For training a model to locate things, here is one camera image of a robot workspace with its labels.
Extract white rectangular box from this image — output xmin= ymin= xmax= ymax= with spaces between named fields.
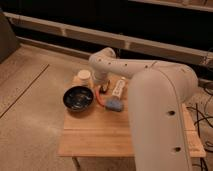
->
xmin=112 ymin=77 xmax=126 ymax=99

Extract white paper cup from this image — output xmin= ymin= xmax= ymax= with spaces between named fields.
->
xmin=77 ymin=70 xmax=91 ymax=86

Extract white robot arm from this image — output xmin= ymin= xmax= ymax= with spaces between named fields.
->
xmin=89 ymin=48 xmax=198 ymax=171

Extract blue sponge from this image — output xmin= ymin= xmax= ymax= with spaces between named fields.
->
xmin=105 ymin=98 xmax=124 ymax=112

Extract dark blue bowl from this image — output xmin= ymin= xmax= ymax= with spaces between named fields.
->
xmin=63 ymin=86 xmax=94 ymax=112

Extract wooden table leg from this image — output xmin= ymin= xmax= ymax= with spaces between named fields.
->
xmin=72 ymin=157 xmax=81 ymax=171

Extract black floor cables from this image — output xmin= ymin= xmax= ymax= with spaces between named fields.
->
xmin=185 ymin=78 xmax=213 ymax=171

